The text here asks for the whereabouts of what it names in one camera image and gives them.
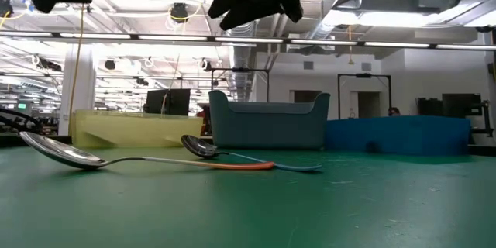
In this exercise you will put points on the person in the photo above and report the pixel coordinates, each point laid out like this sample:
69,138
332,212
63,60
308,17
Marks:
393,111
204,115

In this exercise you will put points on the long linear ceiling light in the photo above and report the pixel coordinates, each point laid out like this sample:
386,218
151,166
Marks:
248,40

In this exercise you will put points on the black monitor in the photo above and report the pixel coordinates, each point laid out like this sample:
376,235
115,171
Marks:
170,102

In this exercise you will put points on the black metal frame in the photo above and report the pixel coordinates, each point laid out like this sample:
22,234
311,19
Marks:
364,74
240,70

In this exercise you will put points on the green table mat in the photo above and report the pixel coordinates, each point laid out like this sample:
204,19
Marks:
248,217

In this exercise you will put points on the grey-blue plastic bin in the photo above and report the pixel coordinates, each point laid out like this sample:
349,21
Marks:
267,128

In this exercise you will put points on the yellow-green plastic bin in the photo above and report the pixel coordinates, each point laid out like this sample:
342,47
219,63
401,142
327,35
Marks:
135,129

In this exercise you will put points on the black workstation equipment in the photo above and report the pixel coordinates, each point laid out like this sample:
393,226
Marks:
461,104

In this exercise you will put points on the blue plastic bin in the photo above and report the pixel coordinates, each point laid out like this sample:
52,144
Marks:
395,135

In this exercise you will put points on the green exit sign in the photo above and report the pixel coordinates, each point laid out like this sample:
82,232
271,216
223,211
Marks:
22,105

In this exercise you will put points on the black ceiling camera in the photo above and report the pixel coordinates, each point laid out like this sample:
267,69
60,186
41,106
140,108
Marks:
4,7
179,12

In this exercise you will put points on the white structural column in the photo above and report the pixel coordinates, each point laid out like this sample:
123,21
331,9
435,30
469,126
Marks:
83,85

